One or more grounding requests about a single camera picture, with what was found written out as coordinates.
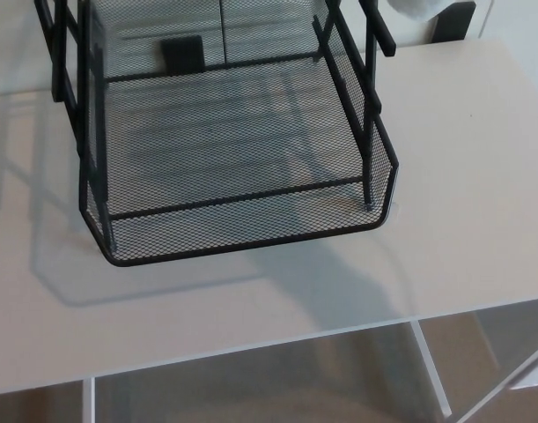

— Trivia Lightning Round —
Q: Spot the black wire mesh file tray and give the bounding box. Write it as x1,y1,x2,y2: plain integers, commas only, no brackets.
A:
33,0,401,270

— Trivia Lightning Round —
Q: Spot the white toilet paper roll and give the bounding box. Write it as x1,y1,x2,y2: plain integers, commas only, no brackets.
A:
384,0,461,26

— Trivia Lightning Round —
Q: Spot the white cabinet row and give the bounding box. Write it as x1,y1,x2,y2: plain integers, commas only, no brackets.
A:
0,0,538,99

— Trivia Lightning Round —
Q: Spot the black cabinet handle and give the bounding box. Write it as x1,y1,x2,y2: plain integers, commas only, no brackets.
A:
431,1,478,43
159,35,207,74

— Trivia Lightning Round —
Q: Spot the white metal frame desk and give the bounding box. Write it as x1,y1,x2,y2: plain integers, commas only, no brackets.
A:
0,38,538,423

